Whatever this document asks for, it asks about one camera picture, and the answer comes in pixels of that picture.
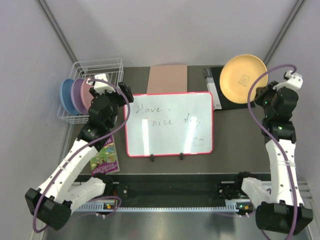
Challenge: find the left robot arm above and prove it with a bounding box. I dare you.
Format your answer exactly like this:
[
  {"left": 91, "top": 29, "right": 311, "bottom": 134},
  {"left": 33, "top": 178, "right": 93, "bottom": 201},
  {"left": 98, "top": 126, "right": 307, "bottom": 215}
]
[{"left": 25, "top": 79, "right": 134, "bottom": 233}]

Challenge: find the blue plate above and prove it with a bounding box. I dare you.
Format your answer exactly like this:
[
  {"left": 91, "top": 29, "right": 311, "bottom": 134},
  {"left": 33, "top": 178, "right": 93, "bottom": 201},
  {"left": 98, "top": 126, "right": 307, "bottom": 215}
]
[{"left": 59, "top": 78, "right": 80, "bottom": 116}]

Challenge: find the grey slotted cable duct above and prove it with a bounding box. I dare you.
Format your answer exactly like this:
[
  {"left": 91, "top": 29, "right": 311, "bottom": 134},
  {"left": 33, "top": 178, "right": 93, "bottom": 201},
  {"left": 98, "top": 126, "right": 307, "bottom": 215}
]
[{"left": 75, "top": 199, "right": 251, "bottom": 213}]

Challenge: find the yellow bear plate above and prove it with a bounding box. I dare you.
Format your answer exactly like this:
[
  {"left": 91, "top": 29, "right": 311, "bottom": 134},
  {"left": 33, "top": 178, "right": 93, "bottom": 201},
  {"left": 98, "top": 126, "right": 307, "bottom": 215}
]
[{"left": 219, "top": 54, "right": 267, "bottom": 104}]

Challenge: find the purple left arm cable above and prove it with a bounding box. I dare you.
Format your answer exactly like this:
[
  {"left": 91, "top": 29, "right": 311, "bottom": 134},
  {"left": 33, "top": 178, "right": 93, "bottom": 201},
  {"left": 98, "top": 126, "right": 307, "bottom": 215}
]
[{"left": 32, "top": 77, "right": 132, "bottom": 234}]

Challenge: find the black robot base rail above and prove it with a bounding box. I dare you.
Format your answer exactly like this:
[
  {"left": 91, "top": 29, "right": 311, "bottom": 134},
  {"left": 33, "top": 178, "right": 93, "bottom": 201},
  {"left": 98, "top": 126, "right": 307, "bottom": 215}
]
[{"left": 72, "top": 173, "right": 271, "bottom": 208}]

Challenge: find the white wire dish rack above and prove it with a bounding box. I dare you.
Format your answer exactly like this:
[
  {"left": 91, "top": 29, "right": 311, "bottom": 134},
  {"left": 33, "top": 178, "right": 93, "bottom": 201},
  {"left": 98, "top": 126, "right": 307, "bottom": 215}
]
[{"left": 57, "top": 57, "right": 124, "bottom": 124}]

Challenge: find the red framed whiteboard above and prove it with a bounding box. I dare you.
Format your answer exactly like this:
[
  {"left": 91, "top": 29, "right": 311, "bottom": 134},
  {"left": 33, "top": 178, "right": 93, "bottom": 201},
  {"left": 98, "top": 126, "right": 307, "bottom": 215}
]
[{"left": 124, "top": 92, "right": 214, "bottom": 157}]

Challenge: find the pink plate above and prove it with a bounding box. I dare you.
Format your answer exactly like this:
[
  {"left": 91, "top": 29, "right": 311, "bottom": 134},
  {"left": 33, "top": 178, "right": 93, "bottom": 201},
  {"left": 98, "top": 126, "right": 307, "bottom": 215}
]
[{"left": 80, "top": 77, "right": 94, "bottom": 115}]

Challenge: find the purple treehouse children's book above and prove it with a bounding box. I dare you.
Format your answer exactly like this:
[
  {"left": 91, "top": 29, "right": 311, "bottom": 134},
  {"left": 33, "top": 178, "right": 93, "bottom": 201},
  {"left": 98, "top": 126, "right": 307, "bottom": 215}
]
[{"left": 90, "top": 136, "right": 120, "bottom": 176}]

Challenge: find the brown cardboard sheet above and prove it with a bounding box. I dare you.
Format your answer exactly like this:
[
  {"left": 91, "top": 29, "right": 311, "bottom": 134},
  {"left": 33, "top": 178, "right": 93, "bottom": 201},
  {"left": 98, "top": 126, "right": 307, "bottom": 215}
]
[{"left": 146, "top": 64, "right": 188, "bottom": 94}]

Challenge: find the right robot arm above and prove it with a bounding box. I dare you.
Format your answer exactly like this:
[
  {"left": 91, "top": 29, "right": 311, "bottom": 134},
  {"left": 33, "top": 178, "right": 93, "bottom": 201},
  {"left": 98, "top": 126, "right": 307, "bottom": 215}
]
[{"left": 233, "top": 81, "right": 313, "bottom": 238}]

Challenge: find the black folder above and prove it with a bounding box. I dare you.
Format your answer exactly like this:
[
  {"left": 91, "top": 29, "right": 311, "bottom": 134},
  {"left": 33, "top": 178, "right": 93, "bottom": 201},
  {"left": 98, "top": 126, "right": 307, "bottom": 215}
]
[{"left": 203, "top": 65, "right": 248, "bottom": 111}]

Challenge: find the purple plate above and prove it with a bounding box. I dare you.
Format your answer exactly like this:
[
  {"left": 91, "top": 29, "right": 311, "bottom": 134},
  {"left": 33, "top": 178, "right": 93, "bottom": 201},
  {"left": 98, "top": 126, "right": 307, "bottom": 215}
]
[{"left": 70, "top": 78, "right": 87, "bottom": 115}]

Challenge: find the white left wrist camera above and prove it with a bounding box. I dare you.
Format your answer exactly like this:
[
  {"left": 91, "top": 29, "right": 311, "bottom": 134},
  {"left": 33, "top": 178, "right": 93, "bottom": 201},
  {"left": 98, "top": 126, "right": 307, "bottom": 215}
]
[{"left": 89, "top": 73, "right": 114, "bottom": 94}]

